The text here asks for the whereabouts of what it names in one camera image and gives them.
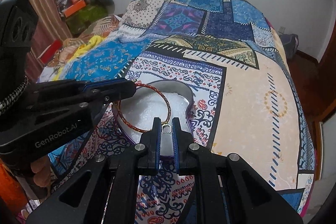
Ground red braided bracelet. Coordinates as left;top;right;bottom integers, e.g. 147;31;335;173
117;82;172;134

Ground purple heart jewelry box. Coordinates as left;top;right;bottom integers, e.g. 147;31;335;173
112;80;194;159

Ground left human hand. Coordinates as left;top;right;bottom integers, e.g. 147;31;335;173
31;156;51;188

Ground yellow blanket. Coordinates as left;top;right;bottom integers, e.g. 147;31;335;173
48;35;105;81

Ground red box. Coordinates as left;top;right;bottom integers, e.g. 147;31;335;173
38;39;63;65

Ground brown leaf pattern fabric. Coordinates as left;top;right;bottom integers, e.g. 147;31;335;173
46;15;121;68

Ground green patterned cloth bundle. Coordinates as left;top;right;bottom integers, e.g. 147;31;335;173
65;5;108;35

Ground orange box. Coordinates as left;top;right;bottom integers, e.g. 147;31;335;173
63;0;86;18

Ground patchwork patterned bedspread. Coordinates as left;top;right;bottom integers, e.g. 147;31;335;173
39;0;316;224

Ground dark bag on floor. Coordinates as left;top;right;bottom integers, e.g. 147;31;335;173
280;34;299;60

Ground wall power outlet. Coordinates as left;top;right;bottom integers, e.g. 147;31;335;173
278;26;285;34

